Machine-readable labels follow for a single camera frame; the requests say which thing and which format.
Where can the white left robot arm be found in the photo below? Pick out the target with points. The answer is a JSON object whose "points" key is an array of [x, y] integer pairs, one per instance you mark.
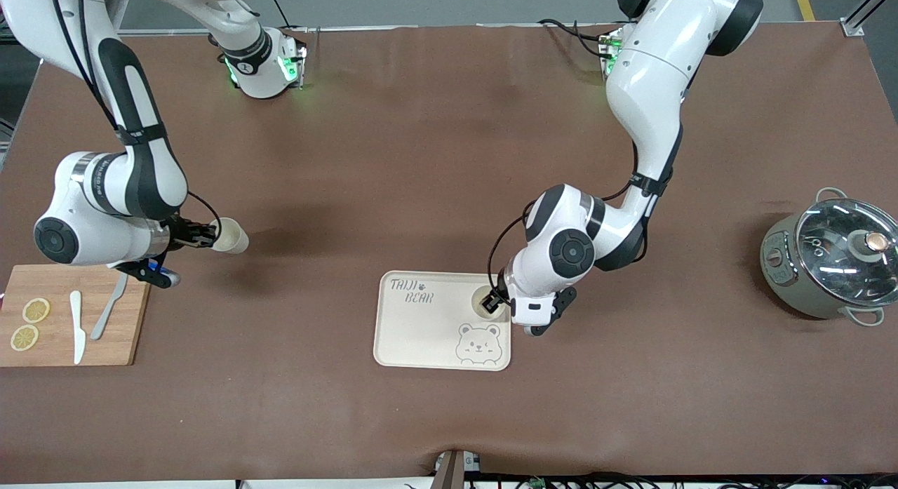
{"points": [[652, 75]]}

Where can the white plastic cup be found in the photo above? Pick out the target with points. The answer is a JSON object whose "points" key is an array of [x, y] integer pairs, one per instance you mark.
{"points": [[235, 238], [484, 292]]}

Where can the yellow lemon slice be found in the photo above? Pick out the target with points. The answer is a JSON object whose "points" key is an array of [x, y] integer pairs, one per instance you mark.
{"points": [[36, 310], [24, 338]]}

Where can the bamboo cutting board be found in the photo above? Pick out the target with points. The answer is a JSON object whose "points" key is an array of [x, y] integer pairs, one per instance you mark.
{"points": [[56, 356]]}

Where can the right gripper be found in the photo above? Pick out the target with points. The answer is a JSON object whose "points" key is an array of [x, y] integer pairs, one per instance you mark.
{"points": [[184, 231]]}

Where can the white plastic knife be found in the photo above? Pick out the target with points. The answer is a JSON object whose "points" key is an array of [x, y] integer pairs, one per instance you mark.
{"points": [[77, 335]]}

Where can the brown table cover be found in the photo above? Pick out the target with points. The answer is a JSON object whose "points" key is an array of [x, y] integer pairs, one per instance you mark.
{"points": [[351, 159]]}

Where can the grey plastic knife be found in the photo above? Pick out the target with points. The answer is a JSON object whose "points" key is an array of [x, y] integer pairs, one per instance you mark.
{"points": [[105, 320]]}

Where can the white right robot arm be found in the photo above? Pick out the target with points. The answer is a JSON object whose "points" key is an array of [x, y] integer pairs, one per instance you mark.
{"points": [[140, 173]]}

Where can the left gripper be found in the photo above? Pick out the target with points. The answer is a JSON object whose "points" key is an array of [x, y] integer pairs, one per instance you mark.
{"points": [[493, 302]]}

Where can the sage green electric pot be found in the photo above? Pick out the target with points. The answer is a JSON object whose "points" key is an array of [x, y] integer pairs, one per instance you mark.
{"points": [[779, 264]]}

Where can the cream tray with bear print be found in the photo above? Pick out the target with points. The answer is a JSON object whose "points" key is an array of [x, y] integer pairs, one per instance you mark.
{"points": [[421, 335]]}

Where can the aluminium frame post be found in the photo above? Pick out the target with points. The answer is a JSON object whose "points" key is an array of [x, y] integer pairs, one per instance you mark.
{"points": [[853, 28]]}

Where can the glass pot lid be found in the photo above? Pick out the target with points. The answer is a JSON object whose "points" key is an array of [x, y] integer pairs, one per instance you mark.
{"points": [[835, 264]]}

